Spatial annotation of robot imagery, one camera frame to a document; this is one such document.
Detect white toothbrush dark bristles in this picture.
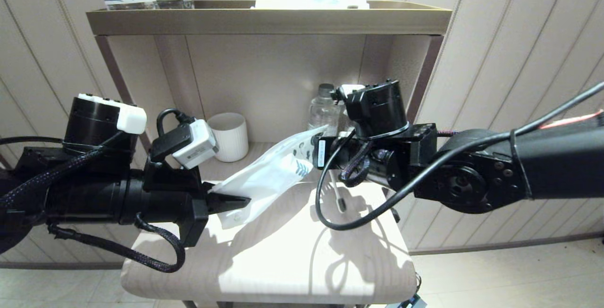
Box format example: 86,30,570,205
329,169,347,213

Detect white ribbed mug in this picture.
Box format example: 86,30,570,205
206,112,249,163

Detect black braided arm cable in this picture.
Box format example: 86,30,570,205
339,139,374,187
47,213,186,273
0,131,126,209

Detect clear plastic water bottle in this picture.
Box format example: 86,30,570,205
308,83,341,132

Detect white blue-printed plastic bag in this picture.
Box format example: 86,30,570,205
210,125,329,231

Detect white blue packet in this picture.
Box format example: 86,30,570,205
254,0,369,9

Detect blue floor device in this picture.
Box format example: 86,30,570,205
385,294,428,308

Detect beige wooden shelf unit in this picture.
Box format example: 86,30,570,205
84,0,453,308

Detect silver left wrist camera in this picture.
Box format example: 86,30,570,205
150,118,220,169

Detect black right camera cable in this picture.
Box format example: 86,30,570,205
315,81,604,231

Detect black camera cable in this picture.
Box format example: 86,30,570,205
315,81,604,231
0,108,195,147

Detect black left camera cable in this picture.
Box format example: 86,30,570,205
0,108,195,147

